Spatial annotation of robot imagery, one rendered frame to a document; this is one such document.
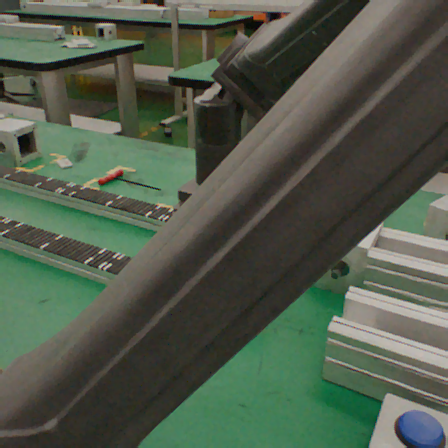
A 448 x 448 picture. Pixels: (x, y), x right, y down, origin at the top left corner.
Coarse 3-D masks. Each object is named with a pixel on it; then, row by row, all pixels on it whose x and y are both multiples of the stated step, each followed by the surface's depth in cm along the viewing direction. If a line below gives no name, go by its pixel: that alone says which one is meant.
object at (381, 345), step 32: (352, 288) 65; (352, 320) 65; (384, 320) 63; (416, 320) 60; (352, 352) 58; (384, 352) 56; (416, 352) 55; (352, 384) 60; (384, 384) 58; (416, 384) 56
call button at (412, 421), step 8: (408, 416) 48; (416, 416) 48; (424, 416) 48; (432, 416) 48; (400, 424) 48; (408, 424) 48; (416, 424) 48; (424, 424) 47; (432, 424) 48; (440, 424) 48; (400, 432) 48; (408, 432) 47; (416, 432) 47; (424, 432) 47; (432, 432) 47; (440, 432) 47; (408, 440) 47; (416, 440) 46; (424, 440) 46; (432, 440) 46; (440, 440) 46
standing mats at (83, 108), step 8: (24, 104) 480; (32, 104) 481; (40, 104) 482; (72, 104) 482; (80, 104) 482; (88, 104) 483; (96, 104) 483; (104, 104) 482; (112, 104) 482; (72, 112) 457; (80, 112) 457; (88, 112) 457; (96, 112) 457; (104, 112) 460
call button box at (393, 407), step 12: (396, 396) 52; (384, 408) 51; (396, 408) 51; (408, 408) 51; (420, 408) 51; (384, 420) 50; (396, 420) 49; (444, 420) 50; (384, 432) 48; (396, 432) 48; (444, 432) 48; (372, 444) 47; (384, 444) 47; (396, 444) 47; (408, 444) 47; (444, 444) 47
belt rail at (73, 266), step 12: (0, 240) 91; (12, 240) 88; (24, 252) 88; (36, 252) 87; (48, 252) 84; (60, 264) 84; (72, 264) 82; (84, 264) 81; (84, 276) 82; (96, 276) 81; (108, 276) 79
